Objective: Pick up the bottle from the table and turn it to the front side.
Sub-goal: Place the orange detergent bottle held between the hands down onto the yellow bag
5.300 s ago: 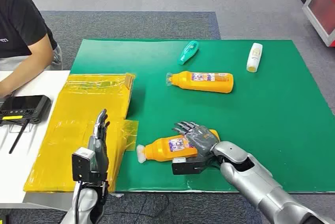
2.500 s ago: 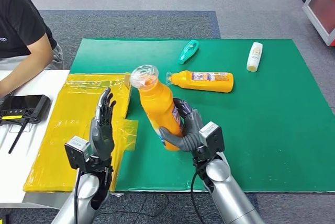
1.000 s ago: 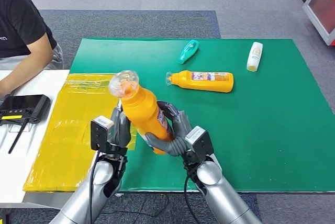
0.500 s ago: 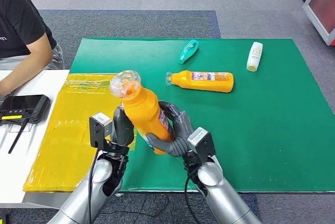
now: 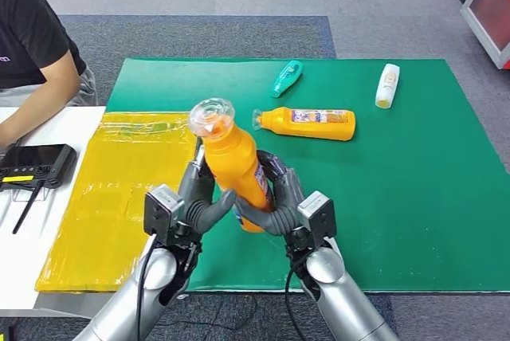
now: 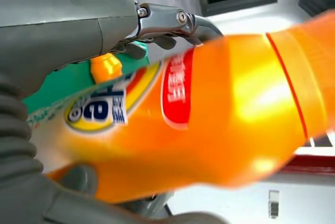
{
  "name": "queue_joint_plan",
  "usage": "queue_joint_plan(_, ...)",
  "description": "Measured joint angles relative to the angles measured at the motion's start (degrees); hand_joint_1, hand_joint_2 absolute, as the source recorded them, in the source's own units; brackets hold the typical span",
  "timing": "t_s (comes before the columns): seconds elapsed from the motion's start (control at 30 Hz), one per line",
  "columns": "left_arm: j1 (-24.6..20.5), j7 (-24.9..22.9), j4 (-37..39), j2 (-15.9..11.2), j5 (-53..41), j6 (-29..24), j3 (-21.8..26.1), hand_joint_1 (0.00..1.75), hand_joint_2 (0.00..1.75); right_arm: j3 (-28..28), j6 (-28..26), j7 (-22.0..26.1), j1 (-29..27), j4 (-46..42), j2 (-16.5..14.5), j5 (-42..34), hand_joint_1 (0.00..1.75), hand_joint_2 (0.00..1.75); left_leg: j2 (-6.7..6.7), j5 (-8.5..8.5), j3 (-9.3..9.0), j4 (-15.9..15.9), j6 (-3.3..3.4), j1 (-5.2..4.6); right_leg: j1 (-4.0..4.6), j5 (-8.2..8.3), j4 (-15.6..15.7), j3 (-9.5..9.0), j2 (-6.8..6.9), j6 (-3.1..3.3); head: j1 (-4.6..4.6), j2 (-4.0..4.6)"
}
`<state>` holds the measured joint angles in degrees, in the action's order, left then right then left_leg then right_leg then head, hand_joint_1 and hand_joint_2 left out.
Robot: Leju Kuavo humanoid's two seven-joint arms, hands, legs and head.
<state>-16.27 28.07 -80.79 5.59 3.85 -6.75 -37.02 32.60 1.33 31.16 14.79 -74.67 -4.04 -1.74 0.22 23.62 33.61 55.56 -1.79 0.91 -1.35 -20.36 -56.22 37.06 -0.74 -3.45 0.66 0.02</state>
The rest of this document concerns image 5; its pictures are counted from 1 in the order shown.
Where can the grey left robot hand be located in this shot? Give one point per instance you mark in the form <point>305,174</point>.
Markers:
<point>199,196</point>

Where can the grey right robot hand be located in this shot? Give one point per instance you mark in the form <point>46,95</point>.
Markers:
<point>284,201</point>

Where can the orange bottle with clear cap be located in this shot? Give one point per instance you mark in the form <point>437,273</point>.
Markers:
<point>314,126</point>
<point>233,164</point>

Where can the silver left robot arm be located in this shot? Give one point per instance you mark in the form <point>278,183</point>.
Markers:
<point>157,280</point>

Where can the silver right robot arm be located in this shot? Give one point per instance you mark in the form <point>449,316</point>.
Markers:
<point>339,296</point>

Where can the teal plastic bottle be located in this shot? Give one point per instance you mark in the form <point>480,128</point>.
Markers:
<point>286,79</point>

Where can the white plastic bottle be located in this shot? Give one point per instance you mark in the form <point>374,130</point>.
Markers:
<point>387,86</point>

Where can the yellow taped flat box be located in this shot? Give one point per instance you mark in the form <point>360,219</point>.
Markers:
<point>112,185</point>

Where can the green table mat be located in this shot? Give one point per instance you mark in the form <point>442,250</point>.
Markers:
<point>398,180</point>

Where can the black controller with antenna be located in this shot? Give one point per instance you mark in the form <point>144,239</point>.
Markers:
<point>38,163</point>

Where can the white table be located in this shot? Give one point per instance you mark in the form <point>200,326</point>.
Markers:
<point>23,254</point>

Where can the red and white cabinet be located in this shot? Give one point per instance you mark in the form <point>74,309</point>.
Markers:
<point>492,11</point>

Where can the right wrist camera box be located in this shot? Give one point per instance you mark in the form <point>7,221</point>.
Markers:
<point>318,214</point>

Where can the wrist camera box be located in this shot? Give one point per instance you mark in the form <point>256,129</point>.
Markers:
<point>318,214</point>
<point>161,212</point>

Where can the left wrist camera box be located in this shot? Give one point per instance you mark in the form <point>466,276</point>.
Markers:
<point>161,212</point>

